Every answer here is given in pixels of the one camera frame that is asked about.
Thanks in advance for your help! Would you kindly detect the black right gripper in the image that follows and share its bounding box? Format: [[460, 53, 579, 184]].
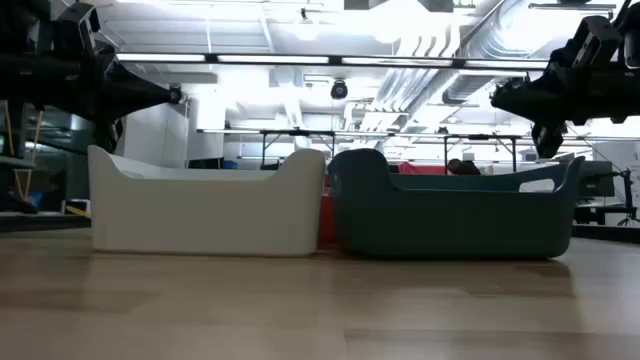
[[492, 49, 626, 159]]

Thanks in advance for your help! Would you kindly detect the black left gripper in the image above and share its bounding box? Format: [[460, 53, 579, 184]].
[[49, 45, 174, 154]]

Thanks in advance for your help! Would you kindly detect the person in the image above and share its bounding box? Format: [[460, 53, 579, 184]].
[[447, 158, 482, 176]]

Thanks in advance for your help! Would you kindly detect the black ceiling track fixture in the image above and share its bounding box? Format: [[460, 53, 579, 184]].
[[528, 2, 617, 12]]

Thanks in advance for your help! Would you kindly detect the black background monitor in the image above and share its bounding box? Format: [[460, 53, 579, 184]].
[[579, 159, 616, 199]]

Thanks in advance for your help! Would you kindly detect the red background cloth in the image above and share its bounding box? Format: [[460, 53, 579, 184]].
[[398, 161, 449, 176]]

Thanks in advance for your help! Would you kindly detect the white plastic basket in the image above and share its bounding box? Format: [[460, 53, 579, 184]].
[[87, 144, 327, 258]]

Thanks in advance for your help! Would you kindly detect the long ceiling light bar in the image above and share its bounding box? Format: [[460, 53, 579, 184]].
[[114, 52, 551, 70]]

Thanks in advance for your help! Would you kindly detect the black monitor stand pole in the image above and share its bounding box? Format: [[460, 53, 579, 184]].
[[602, 168, 639, 227]]

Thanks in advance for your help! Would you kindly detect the teal plastic basket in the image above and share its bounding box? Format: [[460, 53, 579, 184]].
[[327, 147, 586, 260]]

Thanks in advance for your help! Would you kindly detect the round ceiling light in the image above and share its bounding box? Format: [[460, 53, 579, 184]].
[[293, 7, 321, 42]]

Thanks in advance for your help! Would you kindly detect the orange plastic basket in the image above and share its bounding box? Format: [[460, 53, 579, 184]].
[[318, 187, 341, 249]]

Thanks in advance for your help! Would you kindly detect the black workbench frame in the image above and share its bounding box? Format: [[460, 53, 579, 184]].
[[442, 132, 519, 174], [259, 128, 337, 174]]

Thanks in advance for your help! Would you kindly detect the silver ventilation duct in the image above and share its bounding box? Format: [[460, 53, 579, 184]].
[[442, 0, 556, 106]]

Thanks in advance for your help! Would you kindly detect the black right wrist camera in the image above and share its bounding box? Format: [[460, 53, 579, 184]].
[[572, 14, 624, 71]]

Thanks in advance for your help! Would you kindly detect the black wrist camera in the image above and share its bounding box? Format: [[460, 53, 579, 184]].
[[572, 14, 624, 71], [53, 2, 102, 54]]

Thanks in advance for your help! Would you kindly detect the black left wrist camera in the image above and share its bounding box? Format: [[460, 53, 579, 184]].
[[53, 2, 102, 54]]

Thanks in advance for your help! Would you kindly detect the yellow cable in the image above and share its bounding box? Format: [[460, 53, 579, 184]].
[[2, 99, 45, 201]]

